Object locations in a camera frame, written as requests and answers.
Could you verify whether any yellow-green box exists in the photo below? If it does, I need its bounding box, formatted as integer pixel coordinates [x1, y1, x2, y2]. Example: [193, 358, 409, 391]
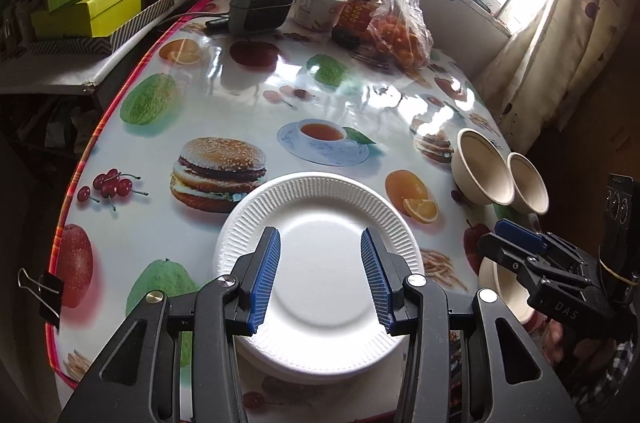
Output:
[31, 0, 145, 40]

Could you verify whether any black binder clip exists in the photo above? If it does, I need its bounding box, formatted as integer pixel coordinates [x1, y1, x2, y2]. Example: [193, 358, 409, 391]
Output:
[17, 267, 65, 330]

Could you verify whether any beige paper bowl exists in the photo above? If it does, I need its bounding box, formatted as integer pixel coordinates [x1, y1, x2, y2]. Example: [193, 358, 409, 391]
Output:
[477, 255, 538, 324]
[451, 128, 516, 206]
[506, 152, 550, 215]

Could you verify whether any fruit print vinyl tablecloth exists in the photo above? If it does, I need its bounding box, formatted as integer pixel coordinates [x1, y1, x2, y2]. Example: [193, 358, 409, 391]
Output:
[50, 0, 516, 423]

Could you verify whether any clear plastic bag of oranges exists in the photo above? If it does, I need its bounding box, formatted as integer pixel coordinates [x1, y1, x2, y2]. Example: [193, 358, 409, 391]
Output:
[339, 0, 435, 70]

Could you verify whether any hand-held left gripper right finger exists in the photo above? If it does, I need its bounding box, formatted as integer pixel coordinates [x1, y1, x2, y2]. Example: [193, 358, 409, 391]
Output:
[360, 227, 583, 423]

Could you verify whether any person's right forearm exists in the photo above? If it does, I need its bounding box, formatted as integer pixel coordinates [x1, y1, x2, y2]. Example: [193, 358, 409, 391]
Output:
[565, 338, 640, 409]

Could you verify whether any white shelf board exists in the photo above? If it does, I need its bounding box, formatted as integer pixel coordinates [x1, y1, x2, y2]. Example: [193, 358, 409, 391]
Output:
[0, 0, 201, 96]

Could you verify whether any white plastic tub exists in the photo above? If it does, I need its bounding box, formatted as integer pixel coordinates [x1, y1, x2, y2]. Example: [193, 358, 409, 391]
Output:
[292, 0, 350, 31]

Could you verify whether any person's right hand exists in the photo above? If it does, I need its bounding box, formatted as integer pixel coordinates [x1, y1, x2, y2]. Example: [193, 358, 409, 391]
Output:
[542, 318, 573, 366]

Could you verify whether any cream dotted curtain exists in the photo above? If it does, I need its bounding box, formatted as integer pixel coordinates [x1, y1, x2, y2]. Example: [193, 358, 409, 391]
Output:
[472, 0, 626, 154]

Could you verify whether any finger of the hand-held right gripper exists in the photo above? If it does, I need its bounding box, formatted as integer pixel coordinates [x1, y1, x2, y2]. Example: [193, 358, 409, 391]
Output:
[477, 233, 558, 291]
[494, 219, 596, 276]

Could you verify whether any grey zigzag striped box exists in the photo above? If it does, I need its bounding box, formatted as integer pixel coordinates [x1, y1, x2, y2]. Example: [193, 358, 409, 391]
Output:
[31, 0, 176, 56]

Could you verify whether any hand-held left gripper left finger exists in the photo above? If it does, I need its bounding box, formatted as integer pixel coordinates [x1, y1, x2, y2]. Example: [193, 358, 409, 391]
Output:
[57, 225, 283, 423]

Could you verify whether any glass jar with red label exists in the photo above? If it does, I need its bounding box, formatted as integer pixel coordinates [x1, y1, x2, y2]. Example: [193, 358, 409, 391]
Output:
[331, 0, 388, 48]

